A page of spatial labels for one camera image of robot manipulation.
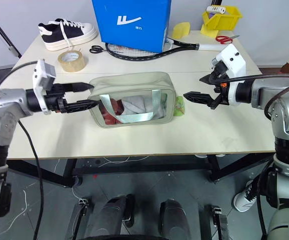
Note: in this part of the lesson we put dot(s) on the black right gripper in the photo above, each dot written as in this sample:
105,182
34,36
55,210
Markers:
220,92

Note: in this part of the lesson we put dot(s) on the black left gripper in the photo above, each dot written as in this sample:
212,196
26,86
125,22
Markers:
55,100

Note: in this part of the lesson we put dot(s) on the beige transparent toiletry bag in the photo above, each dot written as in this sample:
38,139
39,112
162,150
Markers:
132,85

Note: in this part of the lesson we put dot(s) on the red item inside pouch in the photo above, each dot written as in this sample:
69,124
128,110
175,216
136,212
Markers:
112,110

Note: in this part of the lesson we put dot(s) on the grey cloth inside pouch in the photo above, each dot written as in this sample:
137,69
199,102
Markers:
134,106

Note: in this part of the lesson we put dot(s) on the clear packing tape roll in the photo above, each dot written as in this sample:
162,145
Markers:
72,62

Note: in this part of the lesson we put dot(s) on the black badminton racket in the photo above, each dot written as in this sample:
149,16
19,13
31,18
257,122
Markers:
184,46

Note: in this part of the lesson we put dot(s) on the yellow plastic scoop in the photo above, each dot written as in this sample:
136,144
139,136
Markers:
182,30

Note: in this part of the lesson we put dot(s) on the black and white sneaker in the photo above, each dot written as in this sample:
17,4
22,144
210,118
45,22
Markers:
67,33

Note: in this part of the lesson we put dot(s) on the yellow plastic storage bin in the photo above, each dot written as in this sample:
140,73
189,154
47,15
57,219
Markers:
222,21

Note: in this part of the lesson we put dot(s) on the white tube with label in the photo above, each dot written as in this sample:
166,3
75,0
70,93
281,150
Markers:
215,9

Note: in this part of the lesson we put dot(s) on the blue cardboard box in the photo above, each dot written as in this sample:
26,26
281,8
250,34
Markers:
132,25

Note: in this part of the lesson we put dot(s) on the black stand leg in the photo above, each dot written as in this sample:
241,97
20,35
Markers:
2,32

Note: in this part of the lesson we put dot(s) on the white sneaker with black laces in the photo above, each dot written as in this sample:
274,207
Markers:
244,198

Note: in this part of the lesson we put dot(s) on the black floor stand foot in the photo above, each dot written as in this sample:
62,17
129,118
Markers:
219,222
78,217

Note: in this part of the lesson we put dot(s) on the dark rounded robot leg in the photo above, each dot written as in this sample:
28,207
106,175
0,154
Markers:
172,217
112,215

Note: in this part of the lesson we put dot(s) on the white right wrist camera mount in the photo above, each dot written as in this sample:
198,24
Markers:
234,62

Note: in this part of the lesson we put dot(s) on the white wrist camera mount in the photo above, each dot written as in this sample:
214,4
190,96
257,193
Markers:
234,62
42,75

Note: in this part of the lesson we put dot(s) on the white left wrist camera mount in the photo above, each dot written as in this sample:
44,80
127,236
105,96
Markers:
42,75

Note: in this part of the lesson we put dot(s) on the black metal table frame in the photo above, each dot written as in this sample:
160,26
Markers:
134,166

